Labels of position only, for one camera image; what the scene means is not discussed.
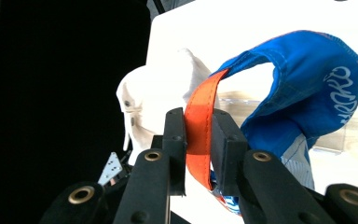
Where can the blue and orange cap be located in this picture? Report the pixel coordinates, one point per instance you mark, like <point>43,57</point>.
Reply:
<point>307,93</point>

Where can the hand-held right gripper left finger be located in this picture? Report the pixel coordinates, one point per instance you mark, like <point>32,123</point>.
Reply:
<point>175,149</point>

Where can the cream canvas cap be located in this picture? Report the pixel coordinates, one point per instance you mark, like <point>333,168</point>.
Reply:
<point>155,93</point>

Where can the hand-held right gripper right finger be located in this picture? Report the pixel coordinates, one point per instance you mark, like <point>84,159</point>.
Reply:
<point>228,155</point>

